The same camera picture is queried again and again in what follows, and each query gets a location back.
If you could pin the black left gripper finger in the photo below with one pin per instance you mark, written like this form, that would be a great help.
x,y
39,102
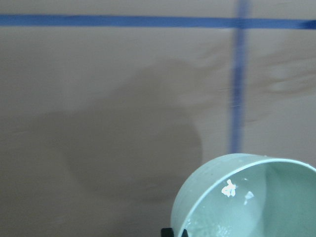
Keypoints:
x,y
166,232

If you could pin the mint green plastic bowl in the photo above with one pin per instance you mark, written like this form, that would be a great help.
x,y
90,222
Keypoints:
x,y
244,195

